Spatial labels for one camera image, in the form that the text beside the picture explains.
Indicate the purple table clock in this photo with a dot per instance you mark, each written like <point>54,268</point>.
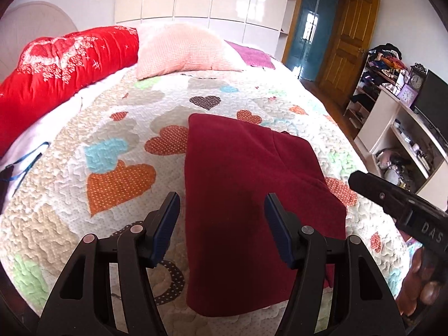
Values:
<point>407,94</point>

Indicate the dark red garment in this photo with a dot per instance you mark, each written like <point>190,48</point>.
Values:
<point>238,182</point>

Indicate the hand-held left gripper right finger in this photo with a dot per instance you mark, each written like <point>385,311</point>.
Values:
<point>276,227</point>

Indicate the heart patterned quilt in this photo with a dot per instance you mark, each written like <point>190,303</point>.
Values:
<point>105,147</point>

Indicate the white shelf unit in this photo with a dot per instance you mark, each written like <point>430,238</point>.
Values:
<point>379,119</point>

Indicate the white rounded headboard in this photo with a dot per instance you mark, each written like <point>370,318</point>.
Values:
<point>35,24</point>

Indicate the black television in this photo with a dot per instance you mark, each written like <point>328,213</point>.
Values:
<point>434,101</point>

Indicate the pink pillow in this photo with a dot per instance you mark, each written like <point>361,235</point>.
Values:
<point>182,52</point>

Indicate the heap of bags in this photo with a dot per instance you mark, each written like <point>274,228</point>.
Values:
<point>392,164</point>

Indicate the purple cloth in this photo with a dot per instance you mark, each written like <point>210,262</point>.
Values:
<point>253,56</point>

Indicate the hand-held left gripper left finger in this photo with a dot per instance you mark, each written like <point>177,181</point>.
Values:
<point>168,224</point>

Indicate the red printed comforter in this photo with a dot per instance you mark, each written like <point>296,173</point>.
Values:
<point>52,77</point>

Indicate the pale pink fleece blanket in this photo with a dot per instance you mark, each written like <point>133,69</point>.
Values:
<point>31,140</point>

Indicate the blue glass door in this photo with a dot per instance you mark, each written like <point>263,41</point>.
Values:
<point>311,28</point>

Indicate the wooden door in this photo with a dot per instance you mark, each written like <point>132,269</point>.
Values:
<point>350,42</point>

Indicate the person's right hand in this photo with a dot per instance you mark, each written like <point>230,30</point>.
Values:
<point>420,276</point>

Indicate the pile of clothes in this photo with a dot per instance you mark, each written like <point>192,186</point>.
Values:
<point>386,59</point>

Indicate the ornate dark clock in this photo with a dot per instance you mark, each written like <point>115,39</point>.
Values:
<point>416,78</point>

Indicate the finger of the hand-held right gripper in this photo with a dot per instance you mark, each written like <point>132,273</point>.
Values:
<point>372,189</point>

